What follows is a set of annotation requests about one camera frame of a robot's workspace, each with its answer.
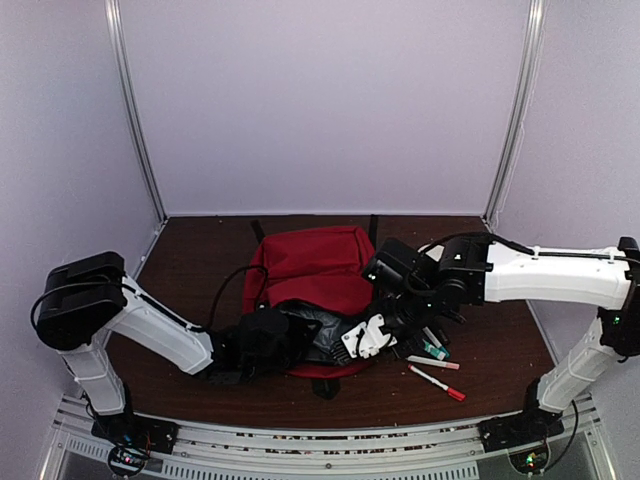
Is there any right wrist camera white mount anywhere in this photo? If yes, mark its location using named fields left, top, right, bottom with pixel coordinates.
left=340, top=314, right=398, bottom=359

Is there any red backpack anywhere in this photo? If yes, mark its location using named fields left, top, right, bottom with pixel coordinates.
left=242, top=215, right=378, bottom=400

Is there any grey pencil pouch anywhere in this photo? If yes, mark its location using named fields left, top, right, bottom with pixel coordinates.
left=277, top=301, right=365, bottom=367

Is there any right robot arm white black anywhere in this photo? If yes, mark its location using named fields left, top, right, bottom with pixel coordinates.
left=362, top=232, right=639, bottom=442

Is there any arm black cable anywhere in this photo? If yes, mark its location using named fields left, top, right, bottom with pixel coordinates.
left=29, top=267, right=271, bottom=341
left=404, top=232, right=539, bottom=296

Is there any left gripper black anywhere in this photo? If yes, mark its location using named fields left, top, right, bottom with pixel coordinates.
left=243, top=313, right=323, bottom=379

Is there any white pen pink cap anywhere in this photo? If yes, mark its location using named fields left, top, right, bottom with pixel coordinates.
left=406, top=355, right=460, bottom=371

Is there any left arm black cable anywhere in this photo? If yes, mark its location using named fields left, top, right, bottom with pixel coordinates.
left=29, top=267, right=271, bottom=341

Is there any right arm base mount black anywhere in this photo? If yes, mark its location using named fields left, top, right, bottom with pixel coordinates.
left=477, top=408, right=564, bottom=453

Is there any white pen red cap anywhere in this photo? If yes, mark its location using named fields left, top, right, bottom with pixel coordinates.
left=408, top=365, right=466, bottom=402

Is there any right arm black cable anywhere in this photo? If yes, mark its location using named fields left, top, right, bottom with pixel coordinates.
left=404, top=232, right=539, bottom=296

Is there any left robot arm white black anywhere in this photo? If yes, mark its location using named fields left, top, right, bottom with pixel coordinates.
left=30, top=251, right=322, bottom=444

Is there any left aluminium corner post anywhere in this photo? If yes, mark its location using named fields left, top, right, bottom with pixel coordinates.
left=104, top=0, right=168, bottom=223

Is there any white black marker teal cap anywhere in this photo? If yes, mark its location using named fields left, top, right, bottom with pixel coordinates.
left=423, top=327, right=446, bottom=351

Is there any right aluminium corner post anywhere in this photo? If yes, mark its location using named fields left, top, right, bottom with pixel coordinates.
left=483, top=0, right=547, bottom=230

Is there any aluminium front rail frame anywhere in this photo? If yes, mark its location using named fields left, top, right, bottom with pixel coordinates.
left=36, top=394, right=622, bottom=479

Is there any aluminium corner post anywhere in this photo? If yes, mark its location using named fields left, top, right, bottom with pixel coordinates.
left=104, top=0, right=168, bottom=223
left=483, top=0, right=547, bottom=230

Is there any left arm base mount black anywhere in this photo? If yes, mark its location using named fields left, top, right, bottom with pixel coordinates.
left=87, top=391, right=179, bottom=454

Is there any white green glue stick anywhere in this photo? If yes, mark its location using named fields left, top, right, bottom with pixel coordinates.
left=424, top=340, right=448, bottom=361

